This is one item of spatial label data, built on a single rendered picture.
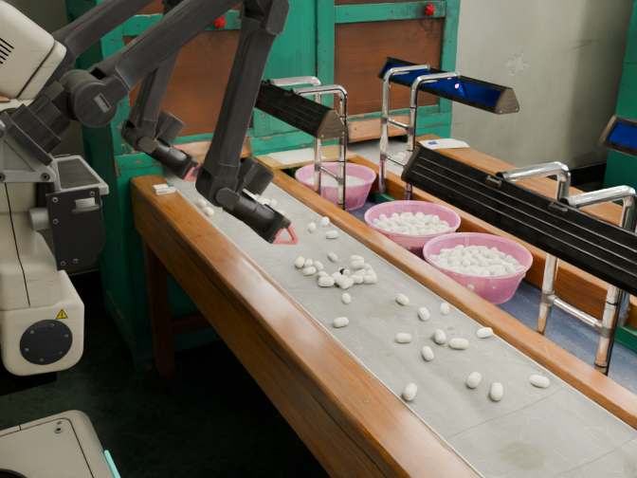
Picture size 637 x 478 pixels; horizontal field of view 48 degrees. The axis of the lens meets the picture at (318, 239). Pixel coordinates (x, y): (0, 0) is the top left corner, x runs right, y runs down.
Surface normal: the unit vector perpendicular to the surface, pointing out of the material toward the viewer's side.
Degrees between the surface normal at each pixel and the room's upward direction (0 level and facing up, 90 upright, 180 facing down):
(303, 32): 90
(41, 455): 0
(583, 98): 89
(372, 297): 0
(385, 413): 0
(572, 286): 90
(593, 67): 90
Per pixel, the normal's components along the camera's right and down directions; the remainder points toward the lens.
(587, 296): -0.88, 0.18
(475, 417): 0.00, -0.92
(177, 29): 0.53, 0.38
